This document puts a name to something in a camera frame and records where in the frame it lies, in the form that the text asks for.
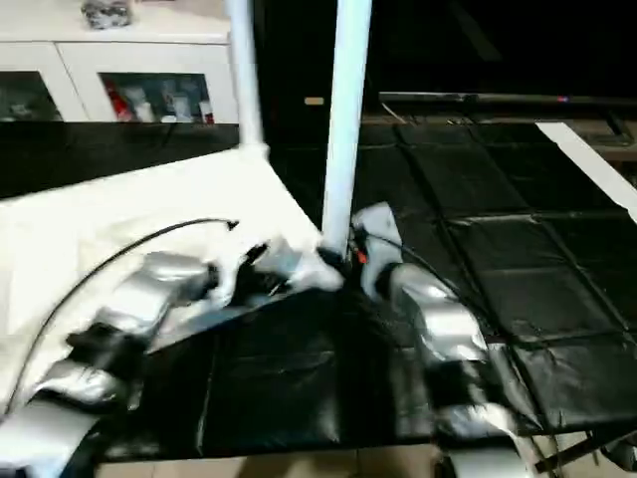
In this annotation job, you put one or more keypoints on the black work mat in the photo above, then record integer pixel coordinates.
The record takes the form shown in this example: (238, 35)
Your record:
(518, 249)

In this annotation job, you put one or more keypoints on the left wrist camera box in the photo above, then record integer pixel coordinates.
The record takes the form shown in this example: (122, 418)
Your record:
(239, 259)

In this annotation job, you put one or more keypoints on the white flat strip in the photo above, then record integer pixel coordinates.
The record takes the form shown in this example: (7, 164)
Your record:
(592, 164)

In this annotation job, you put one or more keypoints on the grey crumpled object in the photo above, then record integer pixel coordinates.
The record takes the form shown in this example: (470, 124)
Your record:
(107, 12)

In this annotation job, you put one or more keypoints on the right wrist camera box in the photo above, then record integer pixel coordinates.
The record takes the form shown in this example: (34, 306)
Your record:
(376, 234)

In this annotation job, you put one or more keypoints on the white plastic table top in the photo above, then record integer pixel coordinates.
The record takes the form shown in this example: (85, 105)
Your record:
(100, 219)

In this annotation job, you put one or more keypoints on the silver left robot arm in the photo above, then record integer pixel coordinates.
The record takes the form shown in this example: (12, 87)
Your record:
(149, 289)

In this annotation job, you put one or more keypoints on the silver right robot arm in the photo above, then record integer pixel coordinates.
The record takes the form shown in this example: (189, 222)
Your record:
(443, 319)

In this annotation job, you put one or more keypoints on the red bottle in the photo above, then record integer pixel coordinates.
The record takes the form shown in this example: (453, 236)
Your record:
(117, 102)

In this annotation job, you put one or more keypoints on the small tan box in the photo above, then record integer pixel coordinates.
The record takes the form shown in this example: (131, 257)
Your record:
(315, 101)

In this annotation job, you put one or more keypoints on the white plastic table leg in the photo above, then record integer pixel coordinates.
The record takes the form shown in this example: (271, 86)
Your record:
(246, 80)
(344, 119)

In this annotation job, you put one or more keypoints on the white glass-door cabinet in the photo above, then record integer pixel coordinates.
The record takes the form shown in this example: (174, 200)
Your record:
(109, 55)

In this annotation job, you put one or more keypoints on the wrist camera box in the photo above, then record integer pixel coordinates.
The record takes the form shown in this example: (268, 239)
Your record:
(239, 259)
(376, 234)

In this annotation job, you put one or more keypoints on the dark long rail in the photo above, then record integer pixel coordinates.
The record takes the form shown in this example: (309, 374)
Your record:
(498, 100)

